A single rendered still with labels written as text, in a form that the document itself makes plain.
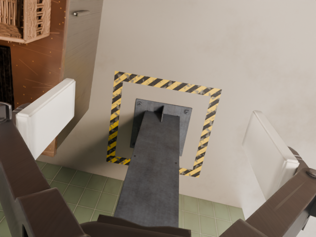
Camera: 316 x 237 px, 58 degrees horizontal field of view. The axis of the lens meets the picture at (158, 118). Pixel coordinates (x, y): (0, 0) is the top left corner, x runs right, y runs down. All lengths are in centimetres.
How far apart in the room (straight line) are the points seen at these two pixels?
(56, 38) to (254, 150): 88
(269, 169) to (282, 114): 155
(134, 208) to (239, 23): 102
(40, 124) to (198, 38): 138
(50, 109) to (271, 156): 13
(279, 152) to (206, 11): 137
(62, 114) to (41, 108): 3
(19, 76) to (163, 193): 64
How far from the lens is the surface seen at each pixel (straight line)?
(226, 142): 173
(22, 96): 112
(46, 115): 17
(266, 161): 18
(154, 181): 107
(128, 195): 99
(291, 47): 162
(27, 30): 88
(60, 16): 99
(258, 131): 20
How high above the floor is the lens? 150
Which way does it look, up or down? 66 degrees down
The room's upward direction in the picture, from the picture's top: 170 degrees counter-clockwise
